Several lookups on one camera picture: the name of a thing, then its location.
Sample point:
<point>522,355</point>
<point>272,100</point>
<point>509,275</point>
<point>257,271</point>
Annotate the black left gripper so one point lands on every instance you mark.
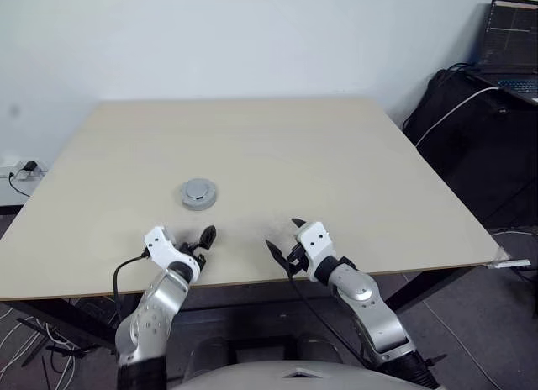
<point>192,249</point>

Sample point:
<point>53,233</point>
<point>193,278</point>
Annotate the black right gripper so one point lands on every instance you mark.
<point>297,259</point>

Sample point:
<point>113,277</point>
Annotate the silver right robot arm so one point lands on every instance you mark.
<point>365,297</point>

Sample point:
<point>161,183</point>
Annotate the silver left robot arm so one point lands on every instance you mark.
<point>155,306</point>

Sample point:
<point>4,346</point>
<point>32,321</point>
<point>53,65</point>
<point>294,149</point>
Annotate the grey robot torso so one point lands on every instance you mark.
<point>294,377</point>

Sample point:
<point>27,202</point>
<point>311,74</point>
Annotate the black power plug adapter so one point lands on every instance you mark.
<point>29,167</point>

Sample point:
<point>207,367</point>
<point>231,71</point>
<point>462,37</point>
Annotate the large black bag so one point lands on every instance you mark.
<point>475,163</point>

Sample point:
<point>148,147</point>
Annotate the black laptop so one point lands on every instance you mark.
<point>513,37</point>

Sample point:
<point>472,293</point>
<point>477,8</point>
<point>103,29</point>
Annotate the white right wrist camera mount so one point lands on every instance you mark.
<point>313,238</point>

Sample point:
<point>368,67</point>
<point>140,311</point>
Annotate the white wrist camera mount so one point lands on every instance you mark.
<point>313,238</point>
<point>157,243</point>

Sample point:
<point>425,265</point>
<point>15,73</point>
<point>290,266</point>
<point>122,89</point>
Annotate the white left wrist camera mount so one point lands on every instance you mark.
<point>157,243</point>

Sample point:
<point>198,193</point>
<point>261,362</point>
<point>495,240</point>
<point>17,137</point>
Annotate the white wall power outlet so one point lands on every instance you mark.
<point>40,168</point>

